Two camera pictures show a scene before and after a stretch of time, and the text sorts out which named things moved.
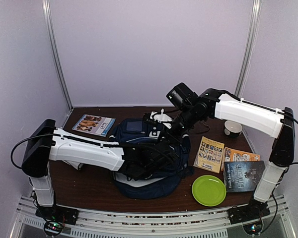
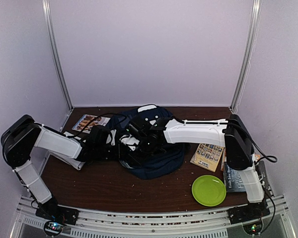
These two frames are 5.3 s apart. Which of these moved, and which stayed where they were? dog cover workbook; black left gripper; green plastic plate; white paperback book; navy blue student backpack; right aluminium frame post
Moved: black left gripper; navy blue student backpack
Stayed: green plastic plate; dog cover workbook; white paperback book; right aluminium frame post
